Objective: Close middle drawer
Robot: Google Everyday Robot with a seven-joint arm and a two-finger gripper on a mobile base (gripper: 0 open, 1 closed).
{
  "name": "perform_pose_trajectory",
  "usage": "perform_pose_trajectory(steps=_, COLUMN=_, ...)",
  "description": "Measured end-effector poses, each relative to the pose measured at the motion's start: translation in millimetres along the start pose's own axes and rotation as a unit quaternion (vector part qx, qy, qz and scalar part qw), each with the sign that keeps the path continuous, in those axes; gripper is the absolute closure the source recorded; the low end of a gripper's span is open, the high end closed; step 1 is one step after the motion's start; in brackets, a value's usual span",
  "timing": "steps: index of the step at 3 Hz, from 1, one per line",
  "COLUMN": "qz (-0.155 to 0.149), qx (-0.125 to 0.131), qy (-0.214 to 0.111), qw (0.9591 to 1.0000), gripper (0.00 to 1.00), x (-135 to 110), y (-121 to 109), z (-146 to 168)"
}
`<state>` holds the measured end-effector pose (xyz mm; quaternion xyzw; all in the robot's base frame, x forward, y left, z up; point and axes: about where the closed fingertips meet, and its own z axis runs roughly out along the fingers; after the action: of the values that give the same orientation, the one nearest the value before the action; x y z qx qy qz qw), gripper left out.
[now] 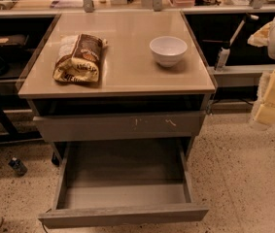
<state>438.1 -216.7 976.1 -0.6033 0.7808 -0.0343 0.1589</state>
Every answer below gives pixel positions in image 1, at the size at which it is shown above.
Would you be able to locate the grey top drawer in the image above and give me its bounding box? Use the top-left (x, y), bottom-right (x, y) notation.
top-left (34, 112), bottom-right (205, 142)

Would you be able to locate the grey drawer cabinet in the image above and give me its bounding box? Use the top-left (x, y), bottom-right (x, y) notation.
top-left (17, 11), bottom-right (217, 167)

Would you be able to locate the white bottle with nozzle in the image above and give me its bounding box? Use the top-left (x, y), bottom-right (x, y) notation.
top-left (214, 14), bottom-right (259, 71)

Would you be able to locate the white ceramic bowl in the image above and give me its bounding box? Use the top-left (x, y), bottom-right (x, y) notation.
top-left (150, 36), bottom-right (188, 67)

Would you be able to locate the brown yellow chip bag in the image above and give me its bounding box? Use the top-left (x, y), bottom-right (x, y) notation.
top-left (52, 34), bottom-right (107, 83)

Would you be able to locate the small blue can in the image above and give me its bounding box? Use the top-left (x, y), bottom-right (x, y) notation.
top-left (9, 157), bottom-right (27, 176)

